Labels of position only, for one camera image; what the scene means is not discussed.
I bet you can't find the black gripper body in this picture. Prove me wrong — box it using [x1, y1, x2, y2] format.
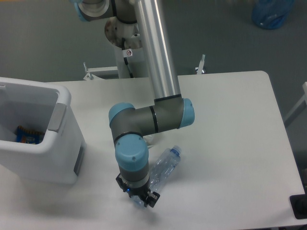
[119, 178, 150, 199]

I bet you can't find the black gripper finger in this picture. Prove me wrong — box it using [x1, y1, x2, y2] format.
[116, 174, 130, 194]
[141, 190, 160, 207]

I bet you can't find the clear plastic water bottle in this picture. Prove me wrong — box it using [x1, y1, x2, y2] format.
[131, 144, 182, 208]

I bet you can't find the white paper bag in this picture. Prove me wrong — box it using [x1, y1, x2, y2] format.
[143, 135, 154, 149]

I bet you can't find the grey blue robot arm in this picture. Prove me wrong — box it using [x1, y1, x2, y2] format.
[73, 0, 195, 207]

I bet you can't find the white trash can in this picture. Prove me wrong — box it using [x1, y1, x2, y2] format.
[0, 78, 86, 184]

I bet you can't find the blue snack wrapper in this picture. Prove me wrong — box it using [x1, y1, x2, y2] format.
[16, 126, 45, 145]

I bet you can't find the black clamp at table corner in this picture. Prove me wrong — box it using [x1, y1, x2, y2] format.
[290, 194, 307, 219]

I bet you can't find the blue plastic bag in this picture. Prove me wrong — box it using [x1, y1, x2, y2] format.
[251, 0, 295, 30]

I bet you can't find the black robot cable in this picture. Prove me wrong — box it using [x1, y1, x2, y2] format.
[121, 37, 134, 79]

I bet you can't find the white levelling foot bracket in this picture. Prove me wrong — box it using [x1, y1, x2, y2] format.
[195, 54, 206, 75]

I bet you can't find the white frame at right edge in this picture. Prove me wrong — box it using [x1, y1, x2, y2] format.
[283, 82, 307, 128]

